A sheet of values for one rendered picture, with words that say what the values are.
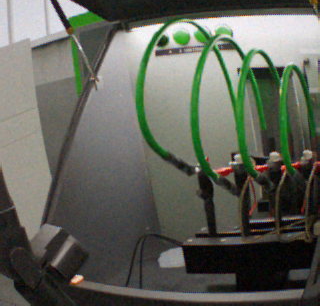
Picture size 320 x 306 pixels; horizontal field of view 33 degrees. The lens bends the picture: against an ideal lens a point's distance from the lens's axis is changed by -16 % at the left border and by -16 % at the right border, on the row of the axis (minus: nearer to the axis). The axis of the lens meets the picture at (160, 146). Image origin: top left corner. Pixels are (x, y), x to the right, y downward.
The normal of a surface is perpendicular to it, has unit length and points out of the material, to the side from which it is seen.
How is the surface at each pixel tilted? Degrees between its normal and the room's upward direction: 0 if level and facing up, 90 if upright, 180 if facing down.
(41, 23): 90
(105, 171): 90
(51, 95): 90
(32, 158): 90
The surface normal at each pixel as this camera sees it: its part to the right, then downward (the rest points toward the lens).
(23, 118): 0.77, 0.00
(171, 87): -0.49, 0.28
